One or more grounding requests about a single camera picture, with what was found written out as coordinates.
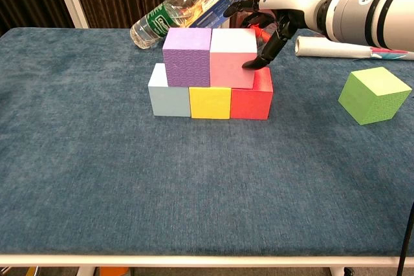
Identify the clear box with red toy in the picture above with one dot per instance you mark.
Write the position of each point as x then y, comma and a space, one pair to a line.
261, 31

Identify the light blue cube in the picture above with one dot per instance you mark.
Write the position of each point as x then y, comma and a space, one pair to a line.
169, 101

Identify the blue orange carton box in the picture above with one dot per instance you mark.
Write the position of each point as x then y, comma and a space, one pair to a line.
220, 4

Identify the purple cube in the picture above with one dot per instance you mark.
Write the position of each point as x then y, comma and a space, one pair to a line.
187, 62

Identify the blue table mat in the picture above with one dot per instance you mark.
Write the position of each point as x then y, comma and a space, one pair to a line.
97, 208

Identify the white table leg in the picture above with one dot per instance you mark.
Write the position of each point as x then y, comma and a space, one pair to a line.
336, 272
86, 272

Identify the yellow cube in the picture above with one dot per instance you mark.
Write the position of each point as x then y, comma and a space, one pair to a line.
210, 103

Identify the green cube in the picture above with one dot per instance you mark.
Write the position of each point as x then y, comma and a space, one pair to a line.
372, 95

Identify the clear green-label water bottle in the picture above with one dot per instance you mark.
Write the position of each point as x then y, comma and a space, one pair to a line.
155, 27

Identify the white plastic wrap roll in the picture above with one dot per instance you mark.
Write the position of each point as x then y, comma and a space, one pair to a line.
310, 48

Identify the pink cube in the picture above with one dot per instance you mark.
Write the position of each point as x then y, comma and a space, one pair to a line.
229, 69

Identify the red cube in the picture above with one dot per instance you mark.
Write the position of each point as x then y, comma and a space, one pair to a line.
250, 101

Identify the orange object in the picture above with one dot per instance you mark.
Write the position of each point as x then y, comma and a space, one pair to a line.
113, 272

